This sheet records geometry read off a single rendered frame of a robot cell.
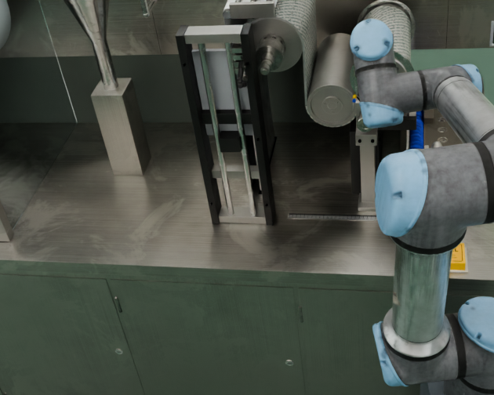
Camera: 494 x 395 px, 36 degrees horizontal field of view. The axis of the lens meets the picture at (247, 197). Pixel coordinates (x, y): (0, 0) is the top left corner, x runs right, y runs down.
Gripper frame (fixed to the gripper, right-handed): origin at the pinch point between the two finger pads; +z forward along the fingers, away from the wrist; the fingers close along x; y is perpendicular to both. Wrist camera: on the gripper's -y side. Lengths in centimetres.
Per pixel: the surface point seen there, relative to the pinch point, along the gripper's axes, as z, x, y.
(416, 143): 20.7, -8.9, -13.1
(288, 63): 2.5, 21.0, 4.4
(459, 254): 7.0, -18.8, -39.3
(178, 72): 41, 60, 9
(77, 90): 45, 94, 4
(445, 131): 26.3, -16.1, -9.4
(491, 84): 238, -48, 33
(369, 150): 12.3, 2.2, -15.4
